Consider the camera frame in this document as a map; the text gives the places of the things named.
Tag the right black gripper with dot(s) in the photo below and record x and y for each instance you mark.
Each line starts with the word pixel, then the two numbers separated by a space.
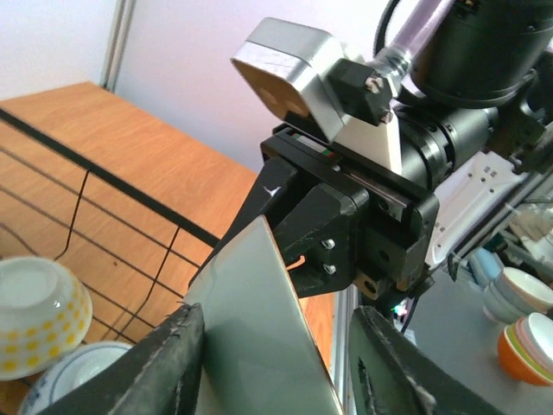
pixel 351 220

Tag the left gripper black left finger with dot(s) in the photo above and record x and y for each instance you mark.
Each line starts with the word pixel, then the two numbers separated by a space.
pixel 159 375

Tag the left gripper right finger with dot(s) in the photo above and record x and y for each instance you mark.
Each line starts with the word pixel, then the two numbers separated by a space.
pixel 450 368

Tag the pale green celadon bowl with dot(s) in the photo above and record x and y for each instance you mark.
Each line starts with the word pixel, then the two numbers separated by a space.
pixel 259 354

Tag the teal yellow sun bowl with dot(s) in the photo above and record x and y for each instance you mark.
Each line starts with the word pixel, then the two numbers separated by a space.
pixel 45 313

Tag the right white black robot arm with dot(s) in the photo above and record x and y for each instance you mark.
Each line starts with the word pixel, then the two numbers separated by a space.
pixel 476 55

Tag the stacked white bowls background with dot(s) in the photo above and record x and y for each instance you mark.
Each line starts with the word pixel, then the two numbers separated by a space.
pixel 514 294

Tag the orange bowl stack background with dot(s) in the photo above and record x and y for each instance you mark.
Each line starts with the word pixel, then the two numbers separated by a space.
pixel 525 350

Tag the black wire dish rack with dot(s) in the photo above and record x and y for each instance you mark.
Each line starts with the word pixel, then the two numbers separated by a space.
pixel 134 254

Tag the right aluminium corner post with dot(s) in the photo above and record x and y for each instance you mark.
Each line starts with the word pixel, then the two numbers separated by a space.
pixel 118 37

